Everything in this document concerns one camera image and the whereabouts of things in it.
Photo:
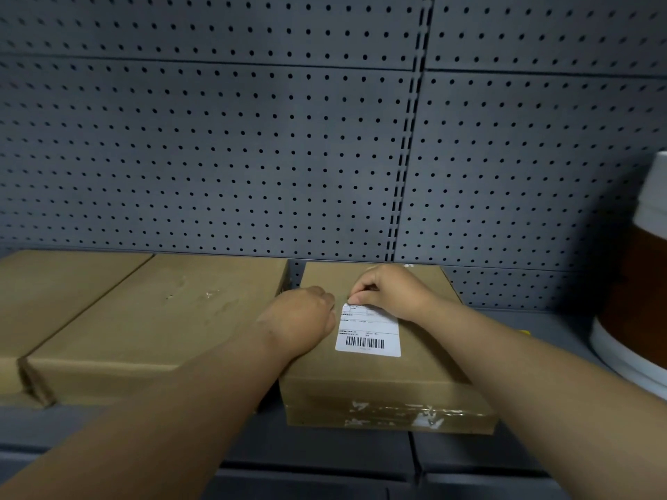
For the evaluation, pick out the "person's left hand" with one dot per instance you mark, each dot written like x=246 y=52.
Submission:
x=302 y=322

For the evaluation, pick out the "person's right hand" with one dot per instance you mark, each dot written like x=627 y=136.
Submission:
x=396 y=291

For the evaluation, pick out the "white barcode label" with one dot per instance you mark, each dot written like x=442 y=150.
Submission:
x=367 y=333

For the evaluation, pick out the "brown cardboard box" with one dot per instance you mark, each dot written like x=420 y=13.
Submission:
x=156 y=328
x=52 y=296
x=375 y=380

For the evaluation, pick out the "brown white cup-shaped bin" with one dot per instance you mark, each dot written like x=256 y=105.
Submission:
x=636 y=307

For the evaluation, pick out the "person's left forearm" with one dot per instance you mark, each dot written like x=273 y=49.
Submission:
x=130 y=442

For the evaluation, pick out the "person's right forearm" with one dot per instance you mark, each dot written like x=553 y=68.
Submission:
x=563 y=411

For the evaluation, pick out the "grey metal shelf board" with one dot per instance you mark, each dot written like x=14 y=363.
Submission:
x=469 y=453
x=312 y=447

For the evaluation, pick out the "grey pegboard back panel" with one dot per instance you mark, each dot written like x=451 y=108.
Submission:
x=208 y=150

